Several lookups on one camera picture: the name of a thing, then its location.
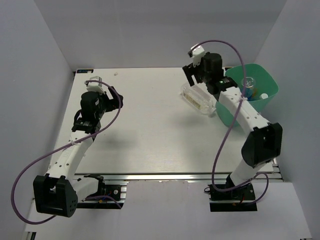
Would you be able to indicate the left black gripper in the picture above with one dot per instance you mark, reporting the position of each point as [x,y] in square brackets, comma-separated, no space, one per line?
[112,103]

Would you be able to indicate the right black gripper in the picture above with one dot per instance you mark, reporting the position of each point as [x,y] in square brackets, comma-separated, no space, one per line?
[190,71]

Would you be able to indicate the large clear square bottle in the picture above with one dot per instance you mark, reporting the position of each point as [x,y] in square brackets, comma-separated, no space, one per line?
[198,99]

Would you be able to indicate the clear bottle dark blue label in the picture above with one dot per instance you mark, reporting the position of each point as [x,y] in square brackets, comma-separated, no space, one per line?
[248,84]

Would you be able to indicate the clear bottle blue green label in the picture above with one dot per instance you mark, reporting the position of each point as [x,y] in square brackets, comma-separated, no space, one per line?
[263,96]

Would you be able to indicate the orange juice bottle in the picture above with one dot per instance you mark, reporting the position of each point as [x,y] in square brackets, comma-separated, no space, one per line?
[254,92]

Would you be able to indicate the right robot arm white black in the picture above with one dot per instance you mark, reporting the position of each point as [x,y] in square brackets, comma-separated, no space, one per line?
[263,139]

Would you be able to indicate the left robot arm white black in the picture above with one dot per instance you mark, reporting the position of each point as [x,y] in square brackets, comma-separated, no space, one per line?
[58,192]

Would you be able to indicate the green plastic bin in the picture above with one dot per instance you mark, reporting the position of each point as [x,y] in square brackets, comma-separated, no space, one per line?
[264,84]

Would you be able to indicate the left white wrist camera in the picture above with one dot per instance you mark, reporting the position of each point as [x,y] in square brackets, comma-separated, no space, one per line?
[94,84]

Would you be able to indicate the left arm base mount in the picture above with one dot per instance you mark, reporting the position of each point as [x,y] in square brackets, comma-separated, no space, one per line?
[105,193]

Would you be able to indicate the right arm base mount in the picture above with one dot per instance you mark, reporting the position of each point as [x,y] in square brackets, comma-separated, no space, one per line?
[238,200]

